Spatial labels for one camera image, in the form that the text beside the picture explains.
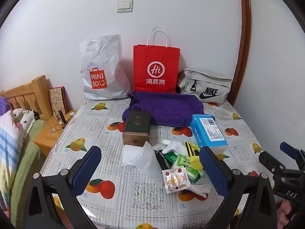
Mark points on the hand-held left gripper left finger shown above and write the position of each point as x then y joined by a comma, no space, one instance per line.
87,169

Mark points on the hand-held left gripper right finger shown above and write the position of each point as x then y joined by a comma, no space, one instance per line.
214,171

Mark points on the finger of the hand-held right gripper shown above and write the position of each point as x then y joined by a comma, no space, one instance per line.
287,148
269,161

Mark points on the yellow mini pouch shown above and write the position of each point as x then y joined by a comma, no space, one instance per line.
194,155

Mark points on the green wet wipes packet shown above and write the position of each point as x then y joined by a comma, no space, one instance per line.
188,169

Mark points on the white tissue paper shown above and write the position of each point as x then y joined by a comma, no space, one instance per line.
145,162

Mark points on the person's right hand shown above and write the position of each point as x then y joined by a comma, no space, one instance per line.
284,213

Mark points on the white crumpled tissue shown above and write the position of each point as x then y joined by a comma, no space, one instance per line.
201,190

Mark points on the fruit print small packet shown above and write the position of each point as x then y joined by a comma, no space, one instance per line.
176,179

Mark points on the blue tissue box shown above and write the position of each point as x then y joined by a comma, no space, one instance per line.
207,131

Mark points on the dark green sachet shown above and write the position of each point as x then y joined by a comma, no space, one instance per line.
170,158

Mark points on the clear glass cup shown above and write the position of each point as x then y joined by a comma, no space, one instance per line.
53,130

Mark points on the wooden nightstand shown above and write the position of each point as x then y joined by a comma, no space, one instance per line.
45,138

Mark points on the black flat pouch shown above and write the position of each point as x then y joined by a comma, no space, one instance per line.
160,159

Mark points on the small dark bottle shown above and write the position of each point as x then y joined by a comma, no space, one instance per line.
62,118

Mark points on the green blanket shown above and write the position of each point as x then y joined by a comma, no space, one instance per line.
26,159

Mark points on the dark tea box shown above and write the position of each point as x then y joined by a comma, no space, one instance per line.
137,126

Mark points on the patterned tan book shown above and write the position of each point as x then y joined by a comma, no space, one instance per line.
57,100

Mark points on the white dotted plush toy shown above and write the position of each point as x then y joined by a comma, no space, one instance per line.
27,119

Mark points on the purple towel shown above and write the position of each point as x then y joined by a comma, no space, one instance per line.
166,107

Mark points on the grey waist bag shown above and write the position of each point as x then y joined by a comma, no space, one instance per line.
214,81

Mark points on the wooden headboard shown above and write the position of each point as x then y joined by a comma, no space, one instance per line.
31,88

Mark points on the purple plush toy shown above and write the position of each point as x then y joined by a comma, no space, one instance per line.
3,105

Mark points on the white plastic shopping bag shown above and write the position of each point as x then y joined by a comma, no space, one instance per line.
102,59

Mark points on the red paper bag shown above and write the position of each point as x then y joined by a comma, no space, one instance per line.
156,57

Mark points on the brown wooden door frame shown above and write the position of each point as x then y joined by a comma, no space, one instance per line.
245,28

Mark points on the white light switch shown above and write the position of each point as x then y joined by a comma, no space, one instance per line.
124,6

